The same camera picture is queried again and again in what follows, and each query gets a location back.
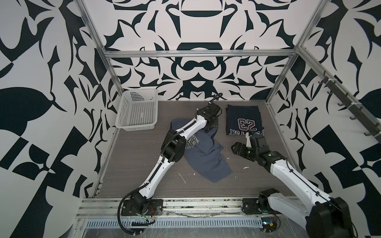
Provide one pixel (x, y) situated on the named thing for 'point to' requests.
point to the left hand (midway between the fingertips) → (213, 120)
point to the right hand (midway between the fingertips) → (235, 146)
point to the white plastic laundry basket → (138, 110)
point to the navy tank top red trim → (241, 119)
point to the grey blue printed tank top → (204, 153)
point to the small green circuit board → (269, 223)
